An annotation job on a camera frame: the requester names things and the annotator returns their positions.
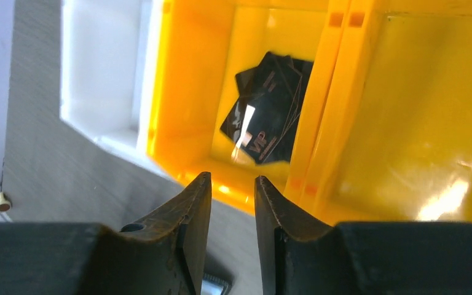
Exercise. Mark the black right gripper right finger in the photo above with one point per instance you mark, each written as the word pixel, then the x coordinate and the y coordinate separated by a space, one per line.
pixel 300 254

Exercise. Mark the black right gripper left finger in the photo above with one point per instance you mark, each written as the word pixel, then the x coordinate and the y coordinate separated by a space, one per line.
pixel 160 253

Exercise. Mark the dark grey credit card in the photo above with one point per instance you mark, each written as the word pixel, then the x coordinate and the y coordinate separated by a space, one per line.
pixel 283 150

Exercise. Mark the orange plastic bin right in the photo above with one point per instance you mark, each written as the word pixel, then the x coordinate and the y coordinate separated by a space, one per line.
pixel 395 139

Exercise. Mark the orange plastic bin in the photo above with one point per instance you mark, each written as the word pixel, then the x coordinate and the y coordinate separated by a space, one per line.
pixel 395 139
pixel 203 45

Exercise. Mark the small beige plastic piece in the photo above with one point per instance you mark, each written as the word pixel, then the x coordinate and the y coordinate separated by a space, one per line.
pixel 5 204

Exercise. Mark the orange plastic bin left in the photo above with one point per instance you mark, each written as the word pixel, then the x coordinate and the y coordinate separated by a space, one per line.
pixel 203 45

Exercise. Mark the white plastic bin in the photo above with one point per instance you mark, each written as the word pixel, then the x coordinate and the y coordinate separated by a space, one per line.
pixel 109 53

